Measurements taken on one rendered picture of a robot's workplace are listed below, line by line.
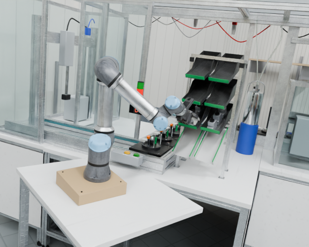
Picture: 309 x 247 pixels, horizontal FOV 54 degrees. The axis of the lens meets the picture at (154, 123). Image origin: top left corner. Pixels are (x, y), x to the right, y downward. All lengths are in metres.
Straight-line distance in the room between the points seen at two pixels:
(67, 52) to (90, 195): 1.56
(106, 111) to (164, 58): 4.29
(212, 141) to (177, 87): 4.25
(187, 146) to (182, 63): 4.31
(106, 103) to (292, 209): 1.69
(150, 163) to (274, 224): 1.20
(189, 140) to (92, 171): 0.74
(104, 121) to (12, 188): 1.29
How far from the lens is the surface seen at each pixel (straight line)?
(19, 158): 2.62
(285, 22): 3.02
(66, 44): 2.81
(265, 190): 2.62
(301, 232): 2.75
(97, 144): 1.60
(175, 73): 6.16
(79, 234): 1.38
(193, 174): 2.12
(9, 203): 2.86
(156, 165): 2.02
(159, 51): 5.81
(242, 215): 1.92
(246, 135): 2.75
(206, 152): 2.03
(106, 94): 1.67
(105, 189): 1.63
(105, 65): 1.53
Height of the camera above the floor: 1.63
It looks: 13 degrees down
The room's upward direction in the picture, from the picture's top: 7 degrees clockwise
